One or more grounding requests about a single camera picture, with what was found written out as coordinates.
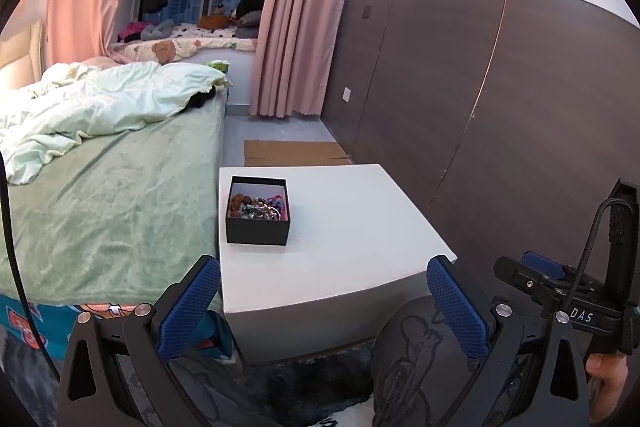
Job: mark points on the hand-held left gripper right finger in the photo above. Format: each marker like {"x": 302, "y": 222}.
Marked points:
{"x": 459, "y": 312}

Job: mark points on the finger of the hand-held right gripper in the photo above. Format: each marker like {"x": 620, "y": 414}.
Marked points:
{"x": 525, "y": 279}
{"x": 545, "y": 264}

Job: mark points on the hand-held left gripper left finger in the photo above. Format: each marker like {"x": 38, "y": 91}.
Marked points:
{"x": 186, "y": 312}

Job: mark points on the black jewelry box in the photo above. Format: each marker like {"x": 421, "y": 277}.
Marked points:
{"x": 257, "y": 234}

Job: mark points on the person's right hand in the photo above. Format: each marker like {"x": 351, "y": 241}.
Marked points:
{"x": 607, "y": 374}

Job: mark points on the green bed blanket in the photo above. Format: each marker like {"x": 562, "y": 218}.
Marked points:
{"x": 125, "y": 217}

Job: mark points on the white low table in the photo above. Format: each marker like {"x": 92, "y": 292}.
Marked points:
{"x": 310, "y": 322}

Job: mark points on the dark fluffy rug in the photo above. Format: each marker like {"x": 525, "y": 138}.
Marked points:
{"x": 310, "y": 382}

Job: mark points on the blue printed bed sheet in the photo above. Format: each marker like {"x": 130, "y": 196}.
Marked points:
{"x": 20, "y": 322}

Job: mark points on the flattened cardboard sheet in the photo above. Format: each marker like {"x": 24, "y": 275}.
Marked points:
{"x": 295, "y": 154}

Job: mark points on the black cloth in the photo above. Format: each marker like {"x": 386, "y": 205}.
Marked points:
{"x": 202, "y": 99}

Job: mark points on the light green quilt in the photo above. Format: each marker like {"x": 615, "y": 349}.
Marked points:
{"x": 100, "y": 107}

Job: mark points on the green tissue pack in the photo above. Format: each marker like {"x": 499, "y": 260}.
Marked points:
{"x": 217, "y": 65}

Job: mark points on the printed window seat cushion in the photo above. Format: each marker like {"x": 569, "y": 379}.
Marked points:
{"x": 200, "y": 42}

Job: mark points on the grey plush toy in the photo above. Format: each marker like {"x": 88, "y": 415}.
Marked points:
{"x": 159, "y": 30}

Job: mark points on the pink clothing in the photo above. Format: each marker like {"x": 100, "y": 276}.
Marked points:
{"x": 135, "y": 32}

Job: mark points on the orange plush toy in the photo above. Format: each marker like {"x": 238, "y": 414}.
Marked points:
{"x": 214, "y": 22}

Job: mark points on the dark bag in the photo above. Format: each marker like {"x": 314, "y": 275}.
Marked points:
{"x": 249, "y": 12}

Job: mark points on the beige headboard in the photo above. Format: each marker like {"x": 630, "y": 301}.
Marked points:
{"x": 22, "y": 52}

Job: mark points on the white wall socket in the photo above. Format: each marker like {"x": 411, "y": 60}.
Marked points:
{"x": 346, "y": 95}

